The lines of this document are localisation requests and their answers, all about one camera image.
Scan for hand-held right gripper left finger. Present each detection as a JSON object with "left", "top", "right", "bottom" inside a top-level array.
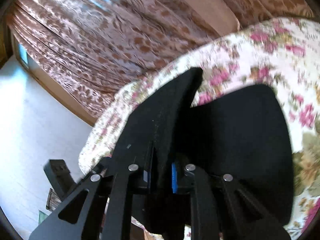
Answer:
[{"left": 29, "top": 142, "right": 157, "bottom": 240}]

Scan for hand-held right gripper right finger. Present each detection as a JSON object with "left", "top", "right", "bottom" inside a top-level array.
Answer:
[{"left": 171, "top": 163, "right": 291, "bottom": 240}]

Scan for black pants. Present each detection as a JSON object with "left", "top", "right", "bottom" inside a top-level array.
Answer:
[{"left": 112, "top": 67, "right": 293, "bottom": 233}]

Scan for floral bed sheet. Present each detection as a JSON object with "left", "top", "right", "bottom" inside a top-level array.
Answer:
[{"left": 78, "top": 16, "right": 320, "bottom": 240}]

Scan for brown floral curtain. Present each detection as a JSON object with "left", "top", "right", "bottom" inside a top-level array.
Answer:
[{"left": 6, "top": 0, "right": 315, "bottom": 126}]

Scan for wooden window frame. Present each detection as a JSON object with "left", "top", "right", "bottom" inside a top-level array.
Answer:
[{"left": 10, "top": 37, "right": 96, "bottom": 126}]

